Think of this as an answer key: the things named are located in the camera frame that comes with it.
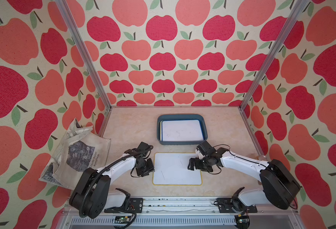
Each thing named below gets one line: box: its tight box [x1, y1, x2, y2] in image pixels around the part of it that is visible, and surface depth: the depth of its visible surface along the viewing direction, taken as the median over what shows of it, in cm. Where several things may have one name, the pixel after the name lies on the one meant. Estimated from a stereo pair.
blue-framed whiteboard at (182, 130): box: [161, 119, 205, 142], surface depth 106 cm
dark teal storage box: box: [156, 114, 209, 146], surface depth 106 cm
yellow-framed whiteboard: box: [152, 152, 203, 186], surface depth 88 cm
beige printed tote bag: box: [38, 118, 112, 190], surface depth 78 cm
